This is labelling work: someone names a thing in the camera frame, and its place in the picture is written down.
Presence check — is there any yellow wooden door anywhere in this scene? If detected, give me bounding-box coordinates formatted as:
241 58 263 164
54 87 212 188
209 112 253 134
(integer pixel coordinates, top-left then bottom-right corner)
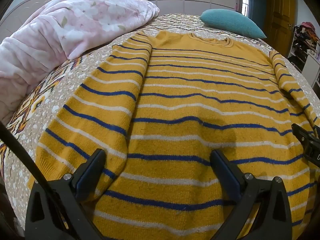
264 0 297 57

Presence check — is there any pink floral fleece blanket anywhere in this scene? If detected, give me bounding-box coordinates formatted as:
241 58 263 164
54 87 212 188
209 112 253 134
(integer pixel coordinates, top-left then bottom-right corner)
0 0 160 118

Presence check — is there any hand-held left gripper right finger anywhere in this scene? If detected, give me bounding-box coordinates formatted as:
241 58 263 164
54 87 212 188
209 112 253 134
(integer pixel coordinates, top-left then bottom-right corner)
209 149 293 240

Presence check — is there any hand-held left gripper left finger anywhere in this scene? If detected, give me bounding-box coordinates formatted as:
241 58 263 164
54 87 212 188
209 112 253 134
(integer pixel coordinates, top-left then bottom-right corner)
25 149 107 240

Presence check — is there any grey bed headboard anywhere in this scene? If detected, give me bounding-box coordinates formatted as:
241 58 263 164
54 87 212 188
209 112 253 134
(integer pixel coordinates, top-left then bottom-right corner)
0 0 60 42

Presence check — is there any beige dotted quilted bedspread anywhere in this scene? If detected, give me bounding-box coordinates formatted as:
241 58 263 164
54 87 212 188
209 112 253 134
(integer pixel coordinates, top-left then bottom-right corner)
0 12 320 240

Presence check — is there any white shelf unit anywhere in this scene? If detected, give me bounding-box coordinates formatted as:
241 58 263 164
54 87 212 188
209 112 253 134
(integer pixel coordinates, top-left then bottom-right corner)
286 21 320 90

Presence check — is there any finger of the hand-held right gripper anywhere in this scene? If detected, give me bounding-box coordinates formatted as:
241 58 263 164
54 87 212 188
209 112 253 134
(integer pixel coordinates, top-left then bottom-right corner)
291 123 320 153

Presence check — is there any black cable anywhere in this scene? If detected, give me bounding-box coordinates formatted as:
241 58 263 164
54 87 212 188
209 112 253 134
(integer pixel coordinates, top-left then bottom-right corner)
0 122 83 240

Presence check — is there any yellow striped knit sweater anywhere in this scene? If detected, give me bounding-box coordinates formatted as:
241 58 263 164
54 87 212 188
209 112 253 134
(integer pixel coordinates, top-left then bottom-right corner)
27 30 319 240

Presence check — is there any teal pillow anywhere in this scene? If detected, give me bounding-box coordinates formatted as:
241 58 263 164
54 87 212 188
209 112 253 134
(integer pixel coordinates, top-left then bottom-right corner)
200 8 267 39

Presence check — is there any window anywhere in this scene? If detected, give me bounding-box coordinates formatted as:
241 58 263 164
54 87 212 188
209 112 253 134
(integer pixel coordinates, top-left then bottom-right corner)
241 0 252 16

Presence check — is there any pile of clothes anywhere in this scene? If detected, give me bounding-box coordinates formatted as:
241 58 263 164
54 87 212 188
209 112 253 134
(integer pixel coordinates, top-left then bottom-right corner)
297 21 319 39

